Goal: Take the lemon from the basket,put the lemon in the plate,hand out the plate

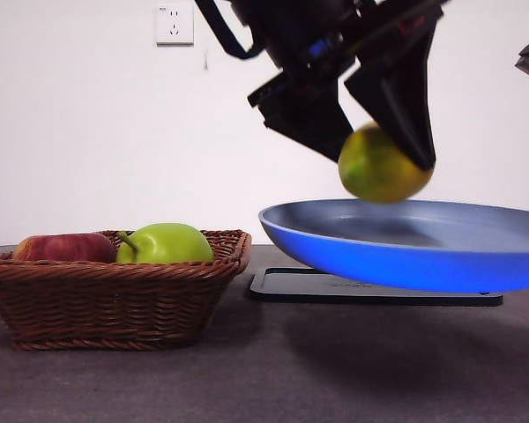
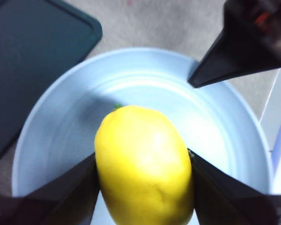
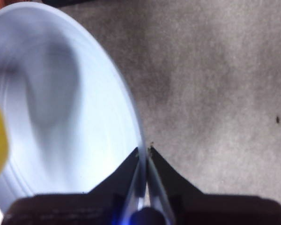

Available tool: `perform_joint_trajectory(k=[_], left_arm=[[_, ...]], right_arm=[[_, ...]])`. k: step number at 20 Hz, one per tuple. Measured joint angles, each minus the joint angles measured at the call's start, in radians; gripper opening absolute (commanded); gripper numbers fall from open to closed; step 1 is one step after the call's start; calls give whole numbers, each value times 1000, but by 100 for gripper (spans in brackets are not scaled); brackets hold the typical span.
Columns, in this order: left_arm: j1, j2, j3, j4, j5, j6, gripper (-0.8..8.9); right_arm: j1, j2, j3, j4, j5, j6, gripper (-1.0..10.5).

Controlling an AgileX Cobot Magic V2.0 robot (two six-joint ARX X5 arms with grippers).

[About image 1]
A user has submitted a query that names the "brown wicker basket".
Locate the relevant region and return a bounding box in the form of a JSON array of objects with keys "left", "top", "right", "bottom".
[{"left": 0, "top": 228, "right": 253, "bottom": 353}]

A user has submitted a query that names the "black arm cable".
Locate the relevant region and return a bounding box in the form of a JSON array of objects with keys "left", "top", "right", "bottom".
[{"left": 193, "top": 0, "right": 266, "bottom": 61}]

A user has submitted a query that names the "green apple with stem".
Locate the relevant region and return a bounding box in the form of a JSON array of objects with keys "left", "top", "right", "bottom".
[{"left": 115, "top": 222, "right": 216, "bottom": 265}]

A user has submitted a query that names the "yellow lemon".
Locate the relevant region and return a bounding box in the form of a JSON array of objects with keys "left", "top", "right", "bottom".
[{"left": 337, "top": 122, "right": 435, "bottom": 204}]

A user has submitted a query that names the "red apple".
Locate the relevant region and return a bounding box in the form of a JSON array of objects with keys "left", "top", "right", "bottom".
[{"left": 12, "top": 233, "right": 117, "bottom": 264}]

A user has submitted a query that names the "black rectangular tray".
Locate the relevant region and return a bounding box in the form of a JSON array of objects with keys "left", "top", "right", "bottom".
[{"left": 248, "top": 267, "right": 505, "bottom": 308}]

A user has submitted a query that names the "white wall socket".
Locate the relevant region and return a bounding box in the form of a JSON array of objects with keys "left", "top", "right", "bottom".
[{"left": 155, "top": 3, "right": 195, "bottom": 47}]

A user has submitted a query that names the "light blue round plate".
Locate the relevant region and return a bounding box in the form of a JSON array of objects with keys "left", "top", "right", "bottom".
[{"left": 258, "top": 198, "right": 529, "bottom": 294}]

